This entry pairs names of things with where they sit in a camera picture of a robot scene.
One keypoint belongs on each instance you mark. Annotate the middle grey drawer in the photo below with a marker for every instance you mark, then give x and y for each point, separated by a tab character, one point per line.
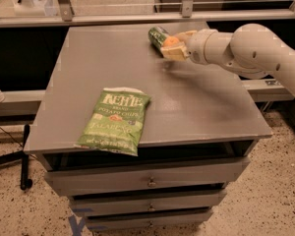
147	203

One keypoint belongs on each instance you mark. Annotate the grey drawer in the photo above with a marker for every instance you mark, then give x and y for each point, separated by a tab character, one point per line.
147	203
146	177
147	219

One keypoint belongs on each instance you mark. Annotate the blue tape mark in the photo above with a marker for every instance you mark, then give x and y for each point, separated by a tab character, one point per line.
78	225

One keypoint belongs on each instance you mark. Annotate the metal railing frame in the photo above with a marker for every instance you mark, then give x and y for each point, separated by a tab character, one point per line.
41	13

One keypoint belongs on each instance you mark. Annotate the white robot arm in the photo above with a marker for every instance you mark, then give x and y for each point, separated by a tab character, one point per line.
252	51

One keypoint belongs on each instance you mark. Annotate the orange fruit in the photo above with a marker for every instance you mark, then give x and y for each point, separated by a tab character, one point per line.
170	40

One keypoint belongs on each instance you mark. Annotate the black tripod stand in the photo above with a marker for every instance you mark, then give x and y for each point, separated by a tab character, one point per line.
25	182

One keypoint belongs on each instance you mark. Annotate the green Kettle chips bag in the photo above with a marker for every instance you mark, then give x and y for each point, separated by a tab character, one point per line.
117	120

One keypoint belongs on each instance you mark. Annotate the top grey drawer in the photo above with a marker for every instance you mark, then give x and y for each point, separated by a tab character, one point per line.
146	177

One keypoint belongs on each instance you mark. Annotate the green soda can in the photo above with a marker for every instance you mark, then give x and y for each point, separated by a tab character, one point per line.
157	36

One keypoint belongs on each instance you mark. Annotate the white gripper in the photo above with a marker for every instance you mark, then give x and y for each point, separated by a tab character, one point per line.
197	47

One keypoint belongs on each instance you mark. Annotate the bottom grey drawer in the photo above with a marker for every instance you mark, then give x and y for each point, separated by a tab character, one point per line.
147	219

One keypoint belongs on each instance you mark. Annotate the grey drawer cabinet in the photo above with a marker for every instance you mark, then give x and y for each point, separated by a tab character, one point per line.
194	113

